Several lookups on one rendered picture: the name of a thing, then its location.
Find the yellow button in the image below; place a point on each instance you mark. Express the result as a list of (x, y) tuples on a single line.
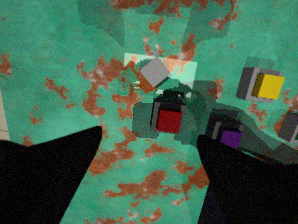
[(260, 84)]

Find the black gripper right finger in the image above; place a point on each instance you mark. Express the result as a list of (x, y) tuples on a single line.
[(249, 191)]

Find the purple button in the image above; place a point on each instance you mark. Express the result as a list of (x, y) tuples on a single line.
[(227, 131)]

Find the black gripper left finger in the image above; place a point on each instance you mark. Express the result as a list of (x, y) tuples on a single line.
[(40, 180)]

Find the green button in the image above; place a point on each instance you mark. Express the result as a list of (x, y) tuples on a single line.
[(289, 128)]

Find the red button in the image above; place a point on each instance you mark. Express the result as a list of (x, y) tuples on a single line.
[(167, 116)]

